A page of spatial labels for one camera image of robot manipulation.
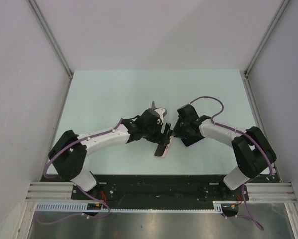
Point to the right aluminium table rail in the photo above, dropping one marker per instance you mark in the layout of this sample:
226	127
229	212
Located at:
253	103

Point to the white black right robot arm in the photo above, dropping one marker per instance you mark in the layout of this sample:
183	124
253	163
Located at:
252	150

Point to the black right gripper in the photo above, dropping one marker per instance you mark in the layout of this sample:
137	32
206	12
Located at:
176	132

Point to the left aluminium frame post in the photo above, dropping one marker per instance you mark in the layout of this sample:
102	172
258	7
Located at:
38	14

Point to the aluminium frame post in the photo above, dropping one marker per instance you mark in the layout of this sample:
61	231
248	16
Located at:
267	35
38	14

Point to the grey slotted cable duct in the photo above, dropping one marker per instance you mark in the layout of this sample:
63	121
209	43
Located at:
89	207

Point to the right aluminium frame post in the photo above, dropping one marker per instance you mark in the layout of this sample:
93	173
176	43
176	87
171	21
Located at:
267	35

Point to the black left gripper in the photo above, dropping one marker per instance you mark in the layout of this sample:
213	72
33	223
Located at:
160	138

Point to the right aluminium cross profile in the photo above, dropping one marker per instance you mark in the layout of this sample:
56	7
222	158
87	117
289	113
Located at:
271	193

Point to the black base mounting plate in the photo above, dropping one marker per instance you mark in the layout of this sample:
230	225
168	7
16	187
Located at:
161	191

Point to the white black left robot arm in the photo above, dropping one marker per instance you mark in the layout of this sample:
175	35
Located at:
69	153

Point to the phone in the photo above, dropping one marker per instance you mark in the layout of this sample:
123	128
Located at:
187	142
162	150

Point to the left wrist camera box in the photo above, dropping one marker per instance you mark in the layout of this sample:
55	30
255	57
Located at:
160	110

